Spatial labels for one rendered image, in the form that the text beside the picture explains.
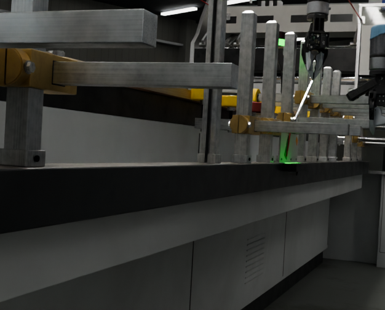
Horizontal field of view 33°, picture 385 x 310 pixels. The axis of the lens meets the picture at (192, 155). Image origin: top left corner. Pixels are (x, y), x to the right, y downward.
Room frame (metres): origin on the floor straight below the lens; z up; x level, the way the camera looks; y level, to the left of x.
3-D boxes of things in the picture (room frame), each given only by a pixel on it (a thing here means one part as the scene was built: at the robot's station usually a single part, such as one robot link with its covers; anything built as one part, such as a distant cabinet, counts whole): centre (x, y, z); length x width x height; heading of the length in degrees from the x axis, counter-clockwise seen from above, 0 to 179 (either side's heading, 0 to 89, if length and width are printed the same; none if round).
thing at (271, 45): (2.05, -0.23, 0.90); 0.04 x 0.04 x 0.48; 69
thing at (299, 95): (2.54, -0.42, 0.94); 0.14 x 0.06 x 0.05; 159
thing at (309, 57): (2.26, -0.39, 1.04); 0.06 x 0.03 x 0.09; 179
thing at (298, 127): (1.83, -0.21, 0.80); 0.44 x 0.03 x 0.04; 69
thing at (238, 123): (1.84, -0.14, 0.81); 0.14 x 0.06 x 0.05; 159
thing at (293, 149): (2.25, -0.33, 0.75); 0.26 x 0.01 x 0.10; 159
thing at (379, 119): (2.19, -0.61, 0.86); 0.06 x 0.03 x 0.09; 69
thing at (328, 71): (2.98, -0.59, 0.89); 0.04 x 0.04 x 0.48; 69
